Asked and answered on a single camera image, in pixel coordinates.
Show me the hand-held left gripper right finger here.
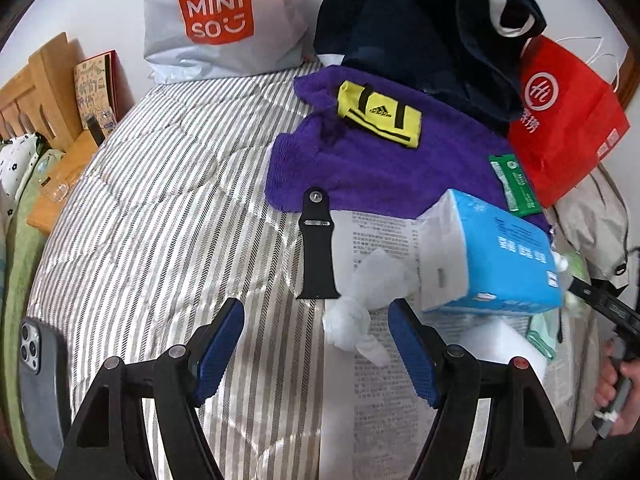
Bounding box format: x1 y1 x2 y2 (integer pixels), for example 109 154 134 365
387 299 576 480

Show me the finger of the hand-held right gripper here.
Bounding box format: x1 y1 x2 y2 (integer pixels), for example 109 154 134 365
567 277 601 307

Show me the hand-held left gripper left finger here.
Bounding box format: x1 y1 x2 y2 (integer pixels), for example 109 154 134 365
54 297 246 480

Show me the white knotted gauze cloth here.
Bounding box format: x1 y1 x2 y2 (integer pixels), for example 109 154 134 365
322 247 418 367

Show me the person's right forearm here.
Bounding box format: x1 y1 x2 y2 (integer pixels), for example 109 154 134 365
575 430 640 480

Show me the person's right hand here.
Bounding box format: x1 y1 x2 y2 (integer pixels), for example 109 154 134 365
595 340 640 436

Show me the translucent light green packet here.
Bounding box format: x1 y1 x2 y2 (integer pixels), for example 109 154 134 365
552 247 588 311

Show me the beige backpack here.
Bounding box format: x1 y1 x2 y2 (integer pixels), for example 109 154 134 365
550 165 631 281

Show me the blue tissue pack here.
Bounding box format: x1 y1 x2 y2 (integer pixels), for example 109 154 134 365
415 189 566 317

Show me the newspaper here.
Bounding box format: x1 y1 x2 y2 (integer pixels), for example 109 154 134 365
320 210 576 480

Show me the red paper bag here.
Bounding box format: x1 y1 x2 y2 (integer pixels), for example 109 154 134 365
507 35 630 208

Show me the smartphone in grey case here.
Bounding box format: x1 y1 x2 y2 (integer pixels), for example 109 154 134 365
19 316 73 471

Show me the purple towel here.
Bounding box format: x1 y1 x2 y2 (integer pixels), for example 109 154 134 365
265 65 551 231

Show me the green blanket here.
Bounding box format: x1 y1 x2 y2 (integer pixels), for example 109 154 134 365
0 175 56 461

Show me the clear glass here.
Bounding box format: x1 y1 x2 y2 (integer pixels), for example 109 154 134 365
42 150 81 201

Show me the yellow black wristband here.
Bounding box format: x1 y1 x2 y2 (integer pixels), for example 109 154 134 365
337 81 423 150

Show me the small black device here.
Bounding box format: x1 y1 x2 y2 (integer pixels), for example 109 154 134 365
84 114 106 146

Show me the white dotted pillow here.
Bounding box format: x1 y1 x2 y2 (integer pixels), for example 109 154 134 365
0 132 51 201

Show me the illustrated cardboard box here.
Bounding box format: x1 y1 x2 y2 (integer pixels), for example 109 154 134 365
74 50 121 133

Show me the wooden bed headboard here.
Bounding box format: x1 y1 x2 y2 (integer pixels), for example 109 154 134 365
0 32 103 237

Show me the white plastic shopping bag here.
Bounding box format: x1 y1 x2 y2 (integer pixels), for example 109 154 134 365
144 0 313 83

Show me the navy tote bag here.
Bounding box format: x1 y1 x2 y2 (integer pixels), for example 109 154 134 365
314 0 547 136

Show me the black watch strap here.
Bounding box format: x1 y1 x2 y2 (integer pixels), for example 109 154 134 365
296 187 341 301

